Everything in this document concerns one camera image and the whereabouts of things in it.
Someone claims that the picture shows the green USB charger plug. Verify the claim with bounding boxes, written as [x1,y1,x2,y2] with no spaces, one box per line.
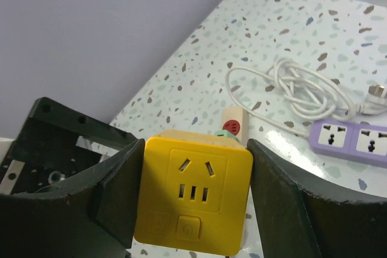
[214,129,239,142]

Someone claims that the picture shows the white power cable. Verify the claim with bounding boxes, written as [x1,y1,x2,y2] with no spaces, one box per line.
[226,57,387,138]

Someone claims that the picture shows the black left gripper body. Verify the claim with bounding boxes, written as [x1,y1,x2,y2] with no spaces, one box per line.
[1,97,135,195]

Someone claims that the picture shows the beige power strip red sockets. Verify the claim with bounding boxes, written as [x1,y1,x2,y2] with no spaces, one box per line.
[221,106,249,146]

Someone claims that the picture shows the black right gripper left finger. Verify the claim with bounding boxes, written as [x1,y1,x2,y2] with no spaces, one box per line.
[1,139,145,257]

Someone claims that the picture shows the yellow cube socket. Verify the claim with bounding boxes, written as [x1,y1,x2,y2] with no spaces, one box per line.
[134,130,253,256]

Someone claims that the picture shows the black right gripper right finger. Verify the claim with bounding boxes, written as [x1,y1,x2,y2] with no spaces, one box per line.
[247,139,386,257]

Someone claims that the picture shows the purple power strip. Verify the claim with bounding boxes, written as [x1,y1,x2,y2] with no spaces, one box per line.
[308,119,386,168]

